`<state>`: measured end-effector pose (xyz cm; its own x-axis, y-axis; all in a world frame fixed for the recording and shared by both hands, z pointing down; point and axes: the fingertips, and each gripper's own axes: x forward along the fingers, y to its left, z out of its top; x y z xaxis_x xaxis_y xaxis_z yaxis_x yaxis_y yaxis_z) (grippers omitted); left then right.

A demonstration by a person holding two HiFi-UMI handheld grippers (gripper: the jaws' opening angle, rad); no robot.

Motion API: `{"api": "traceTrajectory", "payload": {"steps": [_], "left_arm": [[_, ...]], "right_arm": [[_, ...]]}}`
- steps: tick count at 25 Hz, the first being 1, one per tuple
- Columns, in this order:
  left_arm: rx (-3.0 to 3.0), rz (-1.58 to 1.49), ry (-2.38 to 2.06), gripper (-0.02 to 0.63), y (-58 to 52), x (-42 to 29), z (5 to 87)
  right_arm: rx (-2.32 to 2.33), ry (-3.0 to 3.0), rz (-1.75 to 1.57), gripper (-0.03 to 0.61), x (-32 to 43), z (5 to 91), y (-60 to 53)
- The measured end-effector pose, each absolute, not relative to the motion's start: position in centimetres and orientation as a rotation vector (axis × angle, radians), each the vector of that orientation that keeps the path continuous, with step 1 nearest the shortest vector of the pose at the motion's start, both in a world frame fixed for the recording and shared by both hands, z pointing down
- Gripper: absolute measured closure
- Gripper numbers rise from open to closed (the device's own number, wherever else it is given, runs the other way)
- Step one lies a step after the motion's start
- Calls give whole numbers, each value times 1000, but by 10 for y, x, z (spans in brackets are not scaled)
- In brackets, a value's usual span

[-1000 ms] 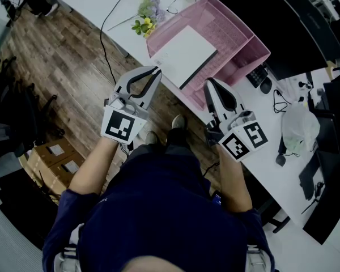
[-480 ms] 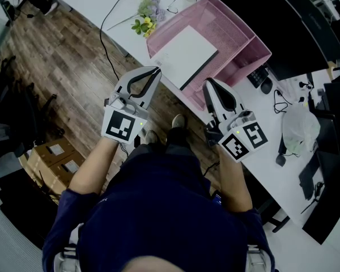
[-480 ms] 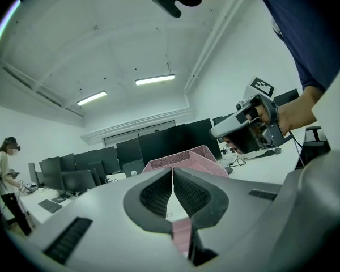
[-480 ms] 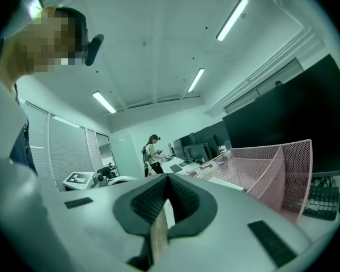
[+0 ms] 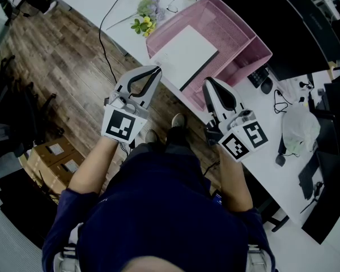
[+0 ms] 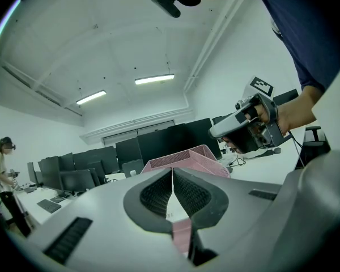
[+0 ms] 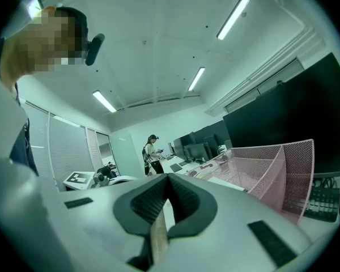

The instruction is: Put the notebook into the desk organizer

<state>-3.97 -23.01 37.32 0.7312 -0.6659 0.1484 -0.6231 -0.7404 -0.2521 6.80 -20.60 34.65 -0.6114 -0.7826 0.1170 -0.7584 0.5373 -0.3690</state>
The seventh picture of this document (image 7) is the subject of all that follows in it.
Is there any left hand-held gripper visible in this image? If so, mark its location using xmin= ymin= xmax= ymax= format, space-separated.
xmin=62 ymin=171 xmax=140 ymax=193

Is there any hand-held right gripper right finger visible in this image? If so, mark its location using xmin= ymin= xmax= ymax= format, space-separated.
xmin=158 ymin=173 xmax=313 ymax=272

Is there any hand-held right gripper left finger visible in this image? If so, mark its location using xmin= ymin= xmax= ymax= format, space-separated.
xmin=40 ymin=173 xmax=171 ymax=272

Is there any pink mesh desk tray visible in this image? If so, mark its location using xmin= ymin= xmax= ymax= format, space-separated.
xmin=186 ymin=139 xmax=316 ymax=227

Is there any black office chair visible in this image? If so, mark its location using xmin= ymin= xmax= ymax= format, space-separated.
xmin=96 ymin=165 xmax=118 ymax=179

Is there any white upright panel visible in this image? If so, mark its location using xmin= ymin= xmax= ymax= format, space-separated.
xmin=110 ymin=133 xmax=137 ymax=178

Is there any white window blind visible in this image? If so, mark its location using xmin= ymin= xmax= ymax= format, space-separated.
xmin=86 ymin=127 xmax=103 ymax=176
xmin=23 ymin=103 xmax=50 ymax=179
xmin=48 ymin=114 xmax=89 ymax=187

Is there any ceiling strip light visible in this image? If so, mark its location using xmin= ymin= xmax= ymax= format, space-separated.
xmin=216 ymin=0 xmax=250 ymax=41
xmin=26 ymin=0 xmax=45 ymax=20
xmin=92 ymin=90 xmax=118 ymax=113
xmin=187 ymin=66 xmax=206 ymax=92

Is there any black keyboard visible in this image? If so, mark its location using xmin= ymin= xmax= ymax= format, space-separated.
xmin=302 ymin=186 xmax=340 ymax=223

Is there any large black monitor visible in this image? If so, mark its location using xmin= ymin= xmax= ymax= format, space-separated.
xmin=222 ymin=52 xmax=340 ymax=179

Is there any person's head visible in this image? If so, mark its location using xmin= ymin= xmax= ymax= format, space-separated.
xmin=0 ymin=6 xmax=88 ymax=94

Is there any black head-mounted camera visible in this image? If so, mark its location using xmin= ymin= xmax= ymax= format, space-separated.
xmin=84 ymin=32 xmax=106 ymax=66

